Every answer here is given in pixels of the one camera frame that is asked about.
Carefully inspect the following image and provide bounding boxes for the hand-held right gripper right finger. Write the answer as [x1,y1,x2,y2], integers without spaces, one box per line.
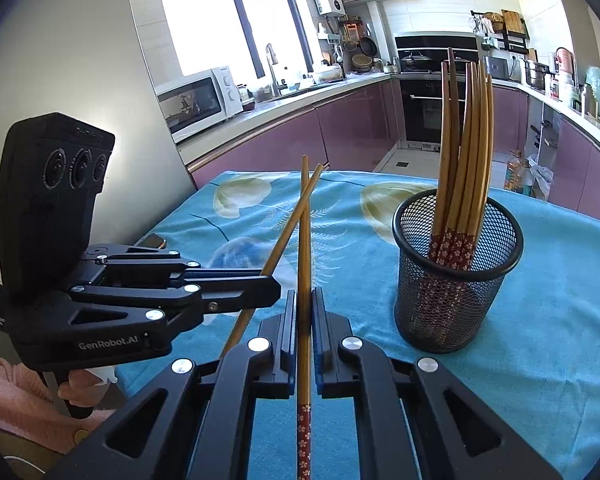
[311,287,563,480]

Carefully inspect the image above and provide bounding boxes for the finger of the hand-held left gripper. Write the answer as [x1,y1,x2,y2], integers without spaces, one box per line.
[70,275,282,334]
[86,244,264,282]

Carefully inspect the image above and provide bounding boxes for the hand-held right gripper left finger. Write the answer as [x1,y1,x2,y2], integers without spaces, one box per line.
[45,287,301,480]

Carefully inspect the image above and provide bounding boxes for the wooden chopstick floral red end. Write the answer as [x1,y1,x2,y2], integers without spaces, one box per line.
[219,162,326,361]
[296,155,315,480]

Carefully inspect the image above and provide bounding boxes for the black mesh holder cup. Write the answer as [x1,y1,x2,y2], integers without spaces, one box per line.
[392,189,524,355]

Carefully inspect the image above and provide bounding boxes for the bunch of wooden chopsticks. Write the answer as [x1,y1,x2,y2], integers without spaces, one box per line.
[427,47,496,273]

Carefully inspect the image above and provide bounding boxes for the person's left forearm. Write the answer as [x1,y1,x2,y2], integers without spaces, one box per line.
[0,357,117,453]

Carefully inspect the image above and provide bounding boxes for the person's left hand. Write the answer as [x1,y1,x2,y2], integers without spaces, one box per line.
[57,367,106,409]

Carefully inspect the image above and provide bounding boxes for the white tissue wad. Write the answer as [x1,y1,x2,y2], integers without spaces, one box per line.
[87,366,117,386]

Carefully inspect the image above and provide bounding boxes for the grey refrigerator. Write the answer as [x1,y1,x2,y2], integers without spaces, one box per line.
[0,0,199,311]

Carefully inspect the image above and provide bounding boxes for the purple base cabinets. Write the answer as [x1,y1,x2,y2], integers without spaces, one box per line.
[185,80,401,189]
[490,85,600,221]

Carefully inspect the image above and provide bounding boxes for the white microwave oven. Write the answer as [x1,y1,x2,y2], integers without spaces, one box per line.
[155,66,243,143]

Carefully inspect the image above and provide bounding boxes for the blue printed tablecloth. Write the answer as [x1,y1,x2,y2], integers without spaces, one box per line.
[115,170,600,480]

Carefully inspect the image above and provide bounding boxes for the steel kitchen faucet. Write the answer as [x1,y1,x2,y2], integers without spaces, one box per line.
[265,43,283,97]

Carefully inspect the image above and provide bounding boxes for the kitchen window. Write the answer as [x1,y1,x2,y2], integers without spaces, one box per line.
[154,0,314,97]

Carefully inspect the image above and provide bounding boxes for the cooking oil bottle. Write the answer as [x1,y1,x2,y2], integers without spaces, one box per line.
[504,150,533,196]

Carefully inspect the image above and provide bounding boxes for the black built-in oven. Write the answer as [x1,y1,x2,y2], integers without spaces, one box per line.
[399,77,492,144]

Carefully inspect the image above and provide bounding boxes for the white plastic bags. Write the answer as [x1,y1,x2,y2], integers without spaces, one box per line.
[527,160,555,201]

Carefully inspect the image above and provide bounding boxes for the wok with lid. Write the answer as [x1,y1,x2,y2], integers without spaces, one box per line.
[401,51,432,72]

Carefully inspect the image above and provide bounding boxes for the black range hood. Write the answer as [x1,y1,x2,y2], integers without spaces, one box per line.
[394,32,482,52]

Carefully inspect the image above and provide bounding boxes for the steel pot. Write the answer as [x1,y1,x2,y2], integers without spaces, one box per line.
[524,59,551,89]

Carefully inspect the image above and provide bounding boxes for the pink thermos jug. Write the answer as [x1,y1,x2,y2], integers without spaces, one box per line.
[555,47,576,79]

